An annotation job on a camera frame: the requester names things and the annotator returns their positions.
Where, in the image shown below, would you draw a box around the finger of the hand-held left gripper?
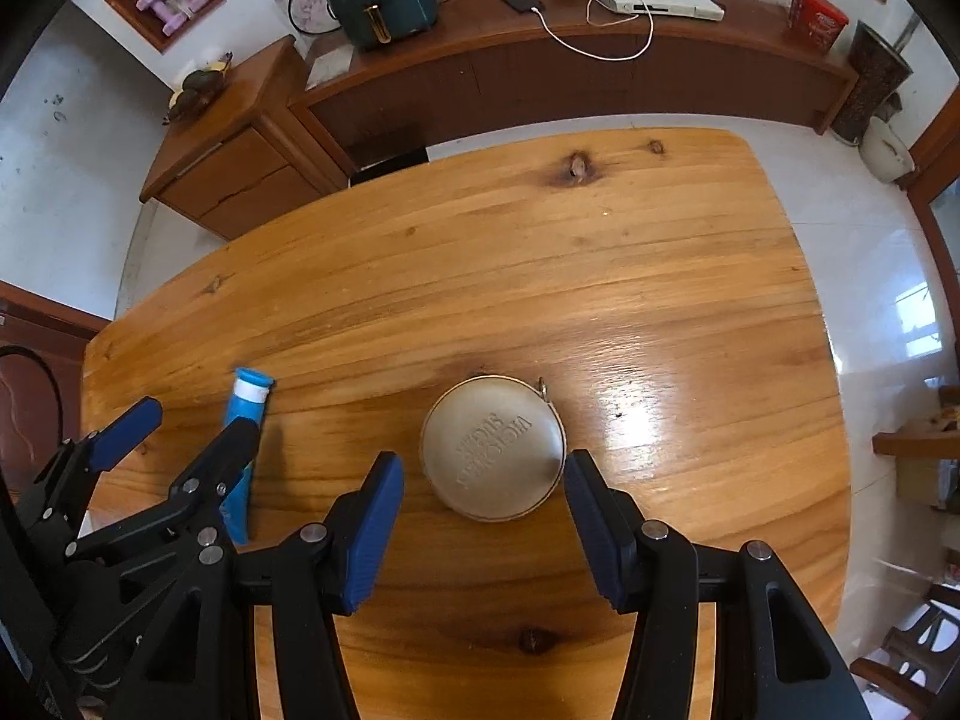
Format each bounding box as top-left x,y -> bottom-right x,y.
19,397 -> 164,541
64,416 -> 260,563

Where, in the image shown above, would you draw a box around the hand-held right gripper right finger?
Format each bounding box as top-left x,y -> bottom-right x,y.
564,450 -> 871,720

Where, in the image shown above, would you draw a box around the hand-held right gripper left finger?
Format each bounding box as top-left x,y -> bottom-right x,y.
112,452 -> 406,720

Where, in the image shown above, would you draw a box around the blue tube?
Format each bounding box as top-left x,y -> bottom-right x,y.
220,367 -> 277,545

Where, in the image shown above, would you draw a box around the beige round zip case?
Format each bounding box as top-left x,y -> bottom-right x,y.
418,375 -> 567,522

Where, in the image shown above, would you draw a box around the brown wooden door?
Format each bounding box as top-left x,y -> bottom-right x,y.
0,281 -> 113,496

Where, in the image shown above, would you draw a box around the wooden side cabinet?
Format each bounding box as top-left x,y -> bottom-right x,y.
140,36 -> 353,241

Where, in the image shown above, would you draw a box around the wooden chair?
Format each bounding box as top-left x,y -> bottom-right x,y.
847,577 -> 960,720

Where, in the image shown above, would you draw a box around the fruit bowl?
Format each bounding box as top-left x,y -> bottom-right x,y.
165,52 -> 235,121

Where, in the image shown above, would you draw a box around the white mat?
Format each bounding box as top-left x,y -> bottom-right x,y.
304,45 -> 357,91

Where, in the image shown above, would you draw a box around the pink dumbbells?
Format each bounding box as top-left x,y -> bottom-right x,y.
135,0 -> 203,35

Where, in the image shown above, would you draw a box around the long wooden media cabinet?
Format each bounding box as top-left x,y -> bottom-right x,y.
289,0 -> 860,173

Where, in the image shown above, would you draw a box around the white kettle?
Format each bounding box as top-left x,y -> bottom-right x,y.
859,120 -> 920,185

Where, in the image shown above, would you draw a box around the dark speckled vase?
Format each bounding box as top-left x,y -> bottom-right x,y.
831,19 -> 914,145

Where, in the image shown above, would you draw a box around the red can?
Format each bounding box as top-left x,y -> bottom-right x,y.
787,0 -> 850,53

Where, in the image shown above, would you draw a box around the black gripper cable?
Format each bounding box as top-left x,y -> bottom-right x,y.
0,345 -> 65,443

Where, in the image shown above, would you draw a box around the white charging cable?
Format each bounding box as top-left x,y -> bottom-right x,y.
532,0 -> 655,61

